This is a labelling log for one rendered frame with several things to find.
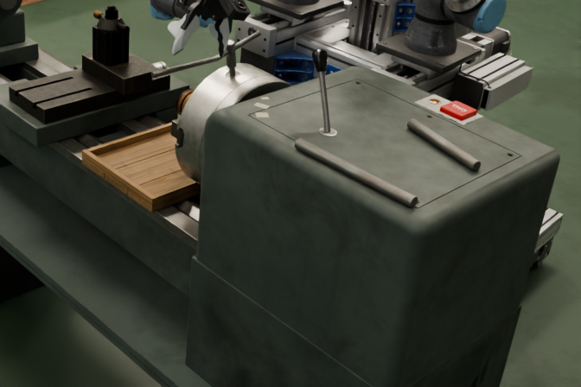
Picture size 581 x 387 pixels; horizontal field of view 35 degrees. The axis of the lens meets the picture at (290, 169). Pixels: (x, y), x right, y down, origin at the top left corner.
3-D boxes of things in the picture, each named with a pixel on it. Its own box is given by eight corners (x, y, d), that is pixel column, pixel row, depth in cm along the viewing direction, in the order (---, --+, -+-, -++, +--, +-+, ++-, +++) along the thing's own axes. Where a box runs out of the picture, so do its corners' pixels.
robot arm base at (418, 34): (421, 32, 273) (427, -1, 268) (465, 47, 265) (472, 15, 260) (392, 43, 262) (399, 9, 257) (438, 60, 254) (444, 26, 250)
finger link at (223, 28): (217, 42, 204) (208, 7, 198) (234, 52, 201) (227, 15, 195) (206, 49, 203) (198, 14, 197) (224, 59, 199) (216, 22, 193)
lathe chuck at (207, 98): (297, 161, 239) (294, 55, 220) (205, 219, 221) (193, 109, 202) (273, 148, 244) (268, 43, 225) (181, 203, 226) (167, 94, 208)
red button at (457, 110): (475, 117, 204) (478, 109, 203) (460, 124, 200) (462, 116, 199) (454, 107, 207) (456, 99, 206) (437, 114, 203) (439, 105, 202)
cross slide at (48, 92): (169, 88, 277) (170, 74, 275) (44, 124, 249) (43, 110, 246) (133, 67, 287) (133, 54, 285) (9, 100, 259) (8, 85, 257)
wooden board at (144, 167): (258, 171, 251) (258, 158, 249) (151, 212, 227) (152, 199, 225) (187, 129, 268) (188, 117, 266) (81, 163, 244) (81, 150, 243)
